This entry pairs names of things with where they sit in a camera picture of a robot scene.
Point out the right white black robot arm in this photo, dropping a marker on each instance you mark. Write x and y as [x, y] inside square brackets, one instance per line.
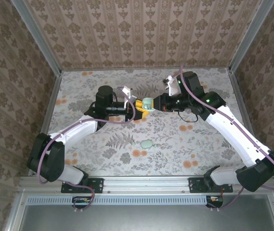
[228, 134]

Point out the aluminium frame corner post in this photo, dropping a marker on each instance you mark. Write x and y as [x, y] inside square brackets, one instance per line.
[252, 36]
[38, 38]

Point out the aluminium side frame rail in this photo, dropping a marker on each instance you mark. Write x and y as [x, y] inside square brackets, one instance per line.
[239, 101]
[52, 101]

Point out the grey sheet metal panel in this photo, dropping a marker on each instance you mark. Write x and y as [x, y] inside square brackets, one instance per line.
[146, 219]

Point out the aluminium front frame rail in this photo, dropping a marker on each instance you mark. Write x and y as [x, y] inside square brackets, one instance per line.
[146, 184]

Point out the aluminium back frame rail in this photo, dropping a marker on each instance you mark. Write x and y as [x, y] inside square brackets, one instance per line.
[127, 69]

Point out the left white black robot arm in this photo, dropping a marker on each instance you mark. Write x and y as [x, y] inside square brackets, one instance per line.
[79, 127]

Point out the floral patterned table mat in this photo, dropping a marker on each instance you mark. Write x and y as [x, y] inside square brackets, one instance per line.
[151, 158]

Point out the mint green earbud charging case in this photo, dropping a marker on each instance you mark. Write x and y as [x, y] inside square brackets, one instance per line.
[147, 99]
[146, 144]

